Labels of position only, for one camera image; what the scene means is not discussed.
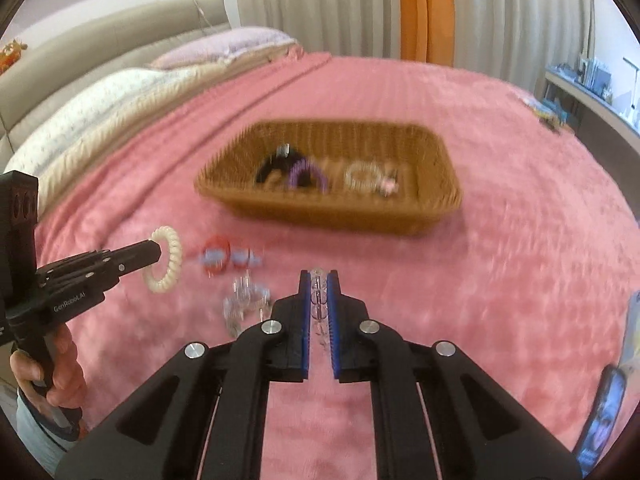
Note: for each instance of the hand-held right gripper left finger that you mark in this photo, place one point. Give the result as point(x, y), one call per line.
point(300, 320)

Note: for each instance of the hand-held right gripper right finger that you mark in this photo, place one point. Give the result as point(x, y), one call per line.
point(336, 320)

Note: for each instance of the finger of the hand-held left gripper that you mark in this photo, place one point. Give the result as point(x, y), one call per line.
point(125, 258)

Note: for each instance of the brown wicker basket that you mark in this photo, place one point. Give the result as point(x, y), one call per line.
point(330, 200)

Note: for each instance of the person's left forearm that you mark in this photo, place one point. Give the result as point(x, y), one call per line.
point(35, 440)

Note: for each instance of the person's left hand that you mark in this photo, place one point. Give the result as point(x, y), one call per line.
point(62, 360)

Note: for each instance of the clear hair claw clip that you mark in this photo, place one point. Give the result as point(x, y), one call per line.
point(242, 305)

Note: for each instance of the small pink hair accessory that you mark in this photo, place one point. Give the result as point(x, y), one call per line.
point(389, 185)

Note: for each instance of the floral cream pillow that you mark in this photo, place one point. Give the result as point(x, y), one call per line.
point(100, 110)

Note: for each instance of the pink fleece blanket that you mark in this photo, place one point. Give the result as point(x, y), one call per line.
point(500, 260)

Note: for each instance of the orange plush toy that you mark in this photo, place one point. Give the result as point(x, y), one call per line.
point(11, 55)

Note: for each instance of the beige padded headboard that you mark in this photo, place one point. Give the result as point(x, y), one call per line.
point(100, 45)

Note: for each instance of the lavender pillow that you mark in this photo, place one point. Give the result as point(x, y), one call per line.
point(225, 47)

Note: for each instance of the smartphone with lit screen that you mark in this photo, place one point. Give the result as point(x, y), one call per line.
point(602, 420)

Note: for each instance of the small blue packet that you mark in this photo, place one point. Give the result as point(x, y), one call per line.
point(547, 110)

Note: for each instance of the grey curtain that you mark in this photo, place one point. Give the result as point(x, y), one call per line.
point(325, 5)

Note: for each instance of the orange curtain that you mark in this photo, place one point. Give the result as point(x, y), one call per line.
point(425, 10)

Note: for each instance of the row of books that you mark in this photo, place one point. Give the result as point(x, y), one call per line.
point(595, 72)

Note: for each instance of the grey wall shelf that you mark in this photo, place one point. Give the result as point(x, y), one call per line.
point(595, 105)

